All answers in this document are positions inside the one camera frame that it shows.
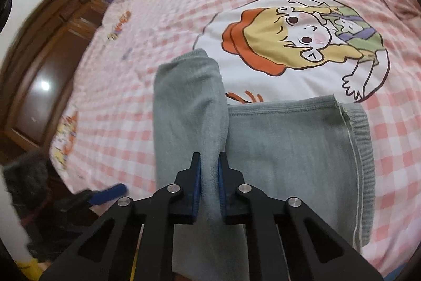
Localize grey fleece pants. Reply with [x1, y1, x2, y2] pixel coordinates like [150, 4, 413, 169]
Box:
[153, 49, 375, 280]

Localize pink checkered cartoon bedspread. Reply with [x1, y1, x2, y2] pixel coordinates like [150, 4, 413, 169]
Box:
[49, 0, 420, 275]

